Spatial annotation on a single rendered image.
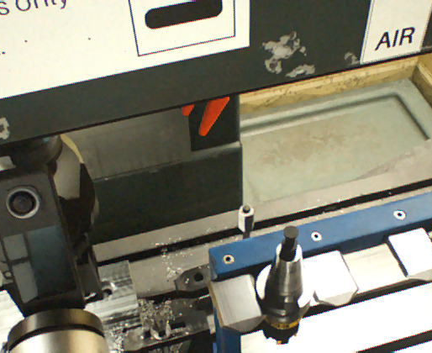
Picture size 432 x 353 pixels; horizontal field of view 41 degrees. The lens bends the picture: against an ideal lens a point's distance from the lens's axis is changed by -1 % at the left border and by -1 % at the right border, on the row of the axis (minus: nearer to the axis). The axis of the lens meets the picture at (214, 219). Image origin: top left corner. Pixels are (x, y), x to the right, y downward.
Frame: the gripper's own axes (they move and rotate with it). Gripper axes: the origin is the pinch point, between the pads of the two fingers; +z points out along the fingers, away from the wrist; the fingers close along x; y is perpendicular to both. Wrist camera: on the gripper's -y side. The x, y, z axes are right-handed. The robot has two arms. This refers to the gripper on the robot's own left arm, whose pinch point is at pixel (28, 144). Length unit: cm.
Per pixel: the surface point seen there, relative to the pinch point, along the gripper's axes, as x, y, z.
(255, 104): 49, 77, 81
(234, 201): 32, 72, 44
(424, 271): 38.2, 19.9, -13.1
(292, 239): 22.1, 8.9, -11.4
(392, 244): 36.4, 19.9, -8.6
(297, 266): 22.8, 13.2, -12.0
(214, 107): 16.3, -5.6, -6.6
